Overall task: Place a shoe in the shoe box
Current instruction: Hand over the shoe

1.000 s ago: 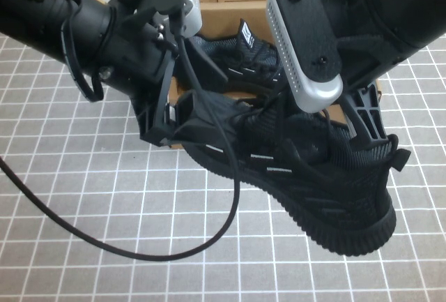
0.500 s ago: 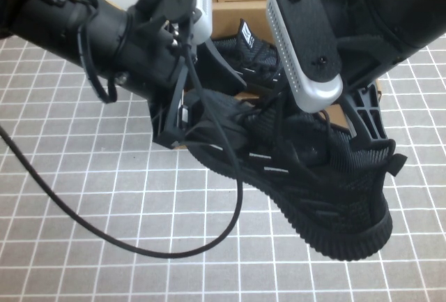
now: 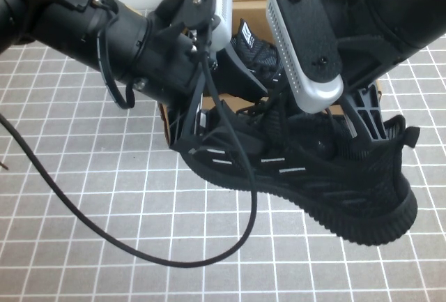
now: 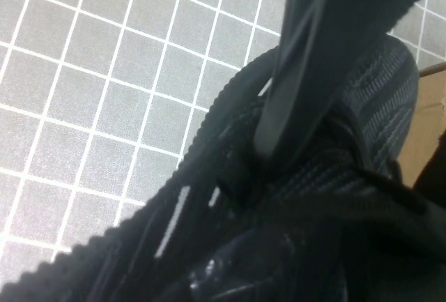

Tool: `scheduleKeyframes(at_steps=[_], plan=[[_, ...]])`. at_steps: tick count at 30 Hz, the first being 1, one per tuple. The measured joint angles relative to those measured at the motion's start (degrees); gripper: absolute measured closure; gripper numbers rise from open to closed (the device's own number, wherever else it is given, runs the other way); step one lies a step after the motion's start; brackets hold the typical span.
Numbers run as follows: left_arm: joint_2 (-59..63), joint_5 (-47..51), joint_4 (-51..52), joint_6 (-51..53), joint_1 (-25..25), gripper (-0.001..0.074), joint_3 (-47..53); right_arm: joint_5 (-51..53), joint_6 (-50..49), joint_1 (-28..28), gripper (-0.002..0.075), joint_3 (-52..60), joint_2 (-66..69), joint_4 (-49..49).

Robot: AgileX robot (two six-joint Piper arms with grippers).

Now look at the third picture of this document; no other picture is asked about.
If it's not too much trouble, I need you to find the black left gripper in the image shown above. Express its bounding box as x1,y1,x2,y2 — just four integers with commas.
134,0,269,156

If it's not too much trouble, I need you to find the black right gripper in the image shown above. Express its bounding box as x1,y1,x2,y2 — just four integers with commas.
313,0,414,142

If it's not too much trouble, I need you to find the black knit sneaker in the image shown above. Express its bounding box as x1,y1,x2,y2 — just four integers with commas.
229,17,285,85
179,96,421,247

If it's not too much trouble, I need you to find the grey checked tablecloth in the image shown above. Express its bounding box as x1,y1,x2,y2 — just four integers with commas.
0,5,446,302

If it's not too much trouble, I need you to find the black left camera cable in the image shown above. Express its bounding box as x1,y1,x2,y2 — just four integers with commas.
0,19,259,268

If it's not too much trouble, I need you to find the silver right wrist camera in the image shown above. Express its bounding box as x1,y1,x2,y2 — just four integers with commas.
266,0,345,114

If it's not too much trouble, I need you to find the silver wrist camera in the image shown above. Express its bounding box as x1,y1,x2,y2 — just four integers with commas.
172,0,234,57
266,0,345,114

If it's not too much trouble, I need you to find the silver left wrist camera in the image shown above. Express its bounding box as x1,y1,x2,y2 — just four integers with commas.
172,0,234,57

